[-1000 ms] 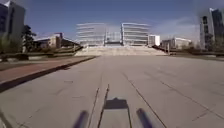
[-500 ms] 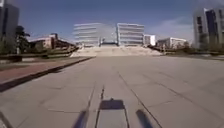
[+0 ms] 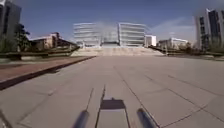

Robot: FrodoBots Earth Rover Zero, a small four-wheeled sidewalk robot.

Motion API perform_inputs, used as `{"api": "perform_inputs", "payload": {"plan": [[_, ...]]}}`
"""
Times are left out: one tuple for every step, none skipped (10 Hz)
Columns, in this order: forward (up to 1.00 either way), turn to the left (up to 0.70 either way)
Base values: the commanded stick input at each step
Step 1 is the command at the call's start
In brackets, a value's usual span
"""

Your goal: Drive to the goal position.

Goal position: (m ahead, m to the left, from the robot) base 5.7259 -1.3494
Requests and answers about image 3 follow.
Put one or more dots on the wide pale stone stairs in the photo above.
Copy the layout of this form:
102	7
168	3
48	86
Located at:
115	51

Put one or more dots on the grey paved plaza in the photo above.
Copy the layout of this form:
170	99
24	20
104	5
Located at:
140	76

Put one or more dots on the white glass building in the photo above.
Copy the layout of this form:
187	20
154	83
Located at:
130	33

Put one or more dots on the small white building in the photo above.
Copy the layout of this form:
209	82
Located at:
150	40

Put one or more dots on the robot's own part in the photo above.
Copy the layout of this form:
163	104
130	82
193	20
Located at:
146	119
81	120

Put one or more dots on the low pale building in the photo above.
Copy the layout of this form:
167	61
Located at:
173	43

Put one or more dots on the brown low building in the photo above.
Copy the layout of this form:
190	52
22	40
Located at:
50	41

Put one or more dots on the reddish raised platform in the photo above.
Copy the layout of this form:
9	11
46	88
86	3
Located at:
30	68

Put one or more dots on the dark green tree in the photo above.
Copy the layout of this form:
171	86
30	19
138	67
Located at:
22	38

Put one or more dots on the tall dark-striped building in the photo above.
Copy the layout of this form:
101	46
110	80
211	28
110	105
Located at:
210	28

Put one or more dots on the tall grey building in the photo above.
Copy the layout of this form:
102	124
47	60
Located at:
8	20

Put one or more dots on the low dark hedge wall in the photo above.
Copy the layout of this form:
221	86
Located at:
43	53
190	52

